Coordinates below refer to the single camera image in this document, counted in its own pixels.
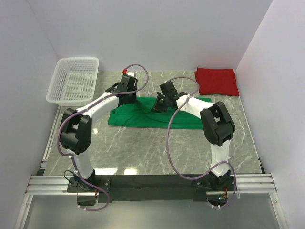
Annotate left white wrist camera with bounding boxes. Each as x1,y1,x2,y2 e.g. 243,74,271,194
122,68,135,77

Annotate black base beam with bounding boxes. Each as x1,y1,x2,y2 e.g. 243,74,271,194
67,173,236,206

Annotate white plastic basket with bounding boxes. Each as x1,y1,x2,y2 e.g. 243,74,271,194
46,57,99,107

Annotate green t-shirt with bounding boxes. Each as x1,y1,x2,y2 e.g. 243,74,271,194
108,97,203,130

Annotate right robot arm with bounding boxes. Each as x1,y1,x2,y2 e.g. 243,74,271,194
152,81,235,190

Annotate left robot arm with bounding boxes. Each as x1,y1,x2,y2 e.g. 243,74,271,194
57,72,138,192

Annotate folded red t-shirt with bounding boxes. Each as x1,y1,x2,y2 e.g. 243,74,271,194
194,68,240,96

